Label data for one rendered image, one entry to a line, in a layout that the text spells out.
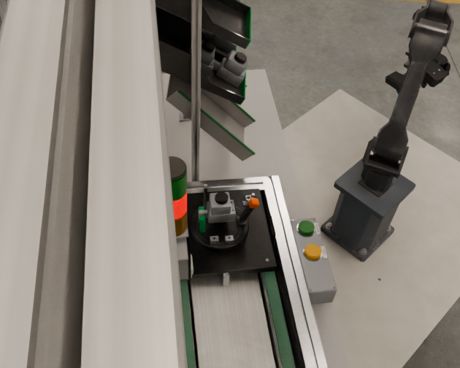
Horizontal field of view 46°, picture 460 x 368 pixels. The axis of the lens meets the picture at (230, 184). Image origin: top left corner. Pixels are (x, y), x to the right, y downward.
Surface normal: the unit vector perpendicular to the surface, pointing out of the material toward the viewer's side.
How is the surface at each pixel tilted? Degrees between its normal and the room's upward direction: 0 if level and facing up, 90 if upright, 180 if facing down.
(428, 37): 66
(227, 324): 0
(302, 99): 0
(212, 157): 0
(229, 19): 25
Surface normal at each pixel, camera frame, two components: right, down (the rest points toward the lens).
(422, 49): -0.32, 0.36
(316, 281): 0.05, -0.65
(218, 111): 0.74, -0.41
